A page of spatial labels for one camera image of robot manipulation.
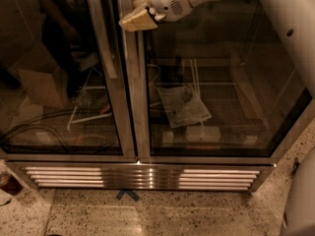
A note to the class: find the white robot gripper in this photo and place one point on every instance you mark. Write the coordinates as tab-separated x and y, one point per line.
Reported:
168	1

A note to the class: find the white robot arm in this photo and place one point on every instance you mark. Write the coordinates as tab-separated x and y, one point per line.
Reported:
294	21

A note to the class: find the paper manual inside fridge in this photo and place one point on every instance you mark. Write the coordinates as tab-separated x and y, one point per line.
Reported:
183	106

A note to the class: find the stainless glass door refrigerator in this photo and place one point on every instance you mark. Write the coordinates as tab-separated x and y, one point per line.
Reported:
66	124

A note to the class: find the small white block inside fridge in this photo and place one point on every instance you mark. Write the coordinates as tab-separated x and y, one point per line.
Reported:
167	137

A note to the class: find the blue tape floor marker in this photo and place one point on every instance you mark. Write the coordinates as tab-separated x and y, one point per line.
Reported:
129	193

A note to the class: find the brown object at left edge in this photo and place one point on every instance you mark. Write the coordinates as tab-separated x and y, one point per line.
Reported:
9	184

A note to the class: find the black caster wheel cart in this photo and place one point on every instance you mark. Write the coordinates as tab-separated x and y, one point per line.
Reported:
295	165

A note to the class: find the left fridge door handle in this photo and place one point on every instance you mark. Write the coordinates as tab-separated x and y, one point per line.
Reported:
102	38

